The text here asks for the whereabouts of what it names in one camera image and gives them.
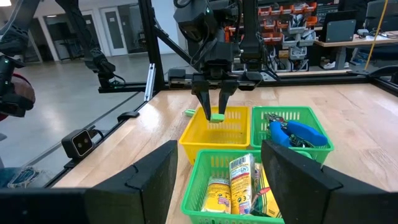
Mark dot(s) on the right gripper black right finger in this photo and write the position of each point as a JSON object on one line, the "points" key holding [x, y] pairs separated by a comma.
{"points": [[311, 199]]}

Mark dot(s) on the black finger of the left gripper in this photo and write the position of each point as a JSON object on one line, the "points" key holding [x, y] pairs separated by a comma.
{"points": [[202, 93], [227, 93]]}

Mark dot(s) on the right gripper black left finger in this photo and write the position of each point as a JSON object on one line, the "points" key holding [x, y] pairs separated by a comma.
{"points": [[146, 193]]}

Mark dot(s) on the green eraser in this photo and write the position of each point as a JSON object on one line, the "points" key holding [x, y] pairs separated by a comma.
{"points": [[217, 118], [189, 113]]}

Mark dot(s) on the yellow crayon box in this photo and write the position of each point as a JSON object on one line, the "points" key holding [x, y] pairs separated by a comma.
{"points": [[258, 175], [269, 202], [242, 183], [217, 196]]}

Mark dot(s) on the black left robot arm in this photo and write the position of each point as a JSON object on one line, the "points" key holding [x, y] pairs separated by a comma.
{"points": [[251, 25]]}

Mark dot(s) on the large green plastic basket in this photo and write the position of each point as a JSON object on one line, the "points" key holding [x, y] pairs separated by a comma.
{"points": [[256, 130]]}

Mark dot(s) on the yellow plastic basket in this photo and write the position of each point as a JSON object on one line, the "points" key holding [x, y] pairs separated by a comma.
{"points": [[214, 140]]}

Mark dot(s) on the small green plastic basket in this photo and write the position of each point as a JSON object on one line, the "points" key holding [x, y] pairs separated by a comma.
{"points": [[194, 193]]}

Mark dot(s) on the silver aluminium bar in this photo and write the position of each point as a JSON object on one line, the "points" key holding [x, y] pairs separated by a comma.
{"points": [[150, 81]]}

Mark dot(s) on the shelf with orange grey bins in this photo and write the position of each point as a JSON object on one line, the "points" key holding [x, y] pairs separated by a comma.
{"points": [[295, 28]]}

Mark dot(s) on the person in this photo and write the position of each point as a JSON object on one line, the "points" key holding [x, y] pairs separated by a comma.
{"points": [[329, 65]]}

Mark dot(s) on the white door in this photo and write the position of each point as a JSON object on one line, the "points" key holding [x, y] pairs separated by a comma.
{"points": [[113, 31]]}

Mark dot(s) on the dark grey monitor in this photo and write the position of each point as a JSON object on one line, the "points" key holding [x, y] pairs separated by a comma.
{"points": [[339, 30]]}

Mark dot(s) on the person's leg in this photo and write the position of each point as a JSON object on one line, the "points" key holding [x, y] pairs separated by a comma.
{"points": [[21, 177]]}

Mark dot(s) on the wooden desk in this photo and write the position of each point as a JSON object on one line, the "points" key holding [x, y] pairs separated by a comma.
{"points": [[357, 42]]}

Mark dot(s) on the person's hand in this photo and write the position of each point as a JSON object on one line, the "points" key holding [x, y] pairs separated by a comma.
{"points": [[25, 90]]}

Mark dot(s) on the ceiling light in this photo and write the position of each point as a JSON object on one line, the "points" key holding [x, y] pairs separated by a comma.
{"points": [[4, 3]]}

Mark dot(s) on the black frame clamp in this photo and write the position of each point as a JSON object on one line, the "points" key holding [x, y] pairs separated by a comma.
{"points": [[128, 116]]}

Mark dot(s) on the black table-level camera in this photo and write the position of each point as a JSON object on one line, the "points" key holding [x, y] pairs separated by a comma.
{"points": [[77, 143]]}

